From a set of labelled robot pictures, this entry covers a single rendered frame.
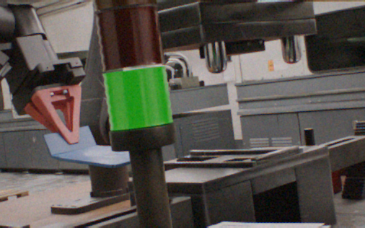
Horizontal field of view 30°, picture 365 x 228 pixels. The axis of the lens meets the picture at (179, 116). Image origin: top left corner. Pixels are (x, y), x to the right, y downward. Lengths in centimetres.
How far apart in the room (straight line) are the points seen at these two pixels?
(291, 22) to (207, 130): 723
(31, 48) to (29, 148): 931
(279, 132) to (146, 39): 613
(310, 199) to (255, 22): 19
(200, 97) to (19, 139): 351
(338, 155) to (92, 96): 42
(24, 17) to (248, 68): 582
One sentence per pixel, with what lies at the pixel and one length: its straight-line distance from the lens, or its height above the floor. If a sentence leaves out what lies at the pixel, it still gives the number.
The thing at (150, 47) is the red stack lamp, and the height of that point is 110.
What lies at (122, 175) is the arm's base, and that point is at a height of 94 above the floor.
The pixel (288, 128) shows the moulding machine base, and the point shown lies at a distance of 644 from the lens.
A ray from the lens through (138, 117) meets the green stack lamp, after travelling 39.
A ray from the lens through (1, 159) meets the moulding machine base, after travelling 1104.
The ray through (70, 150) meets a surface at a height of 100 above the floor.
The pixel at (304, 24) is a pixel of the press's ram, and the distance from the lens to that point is 73.
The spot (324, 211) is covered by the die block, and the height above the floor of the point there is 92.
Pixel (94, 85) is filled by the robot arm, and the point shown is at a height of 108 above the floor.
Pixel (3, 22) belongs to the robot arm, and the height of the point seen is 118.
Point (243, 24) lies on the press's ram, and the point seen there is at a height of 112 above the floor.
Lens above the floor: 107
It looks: 3 degrees down
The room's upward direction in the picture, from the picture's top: 8 degrees counter-clockwise
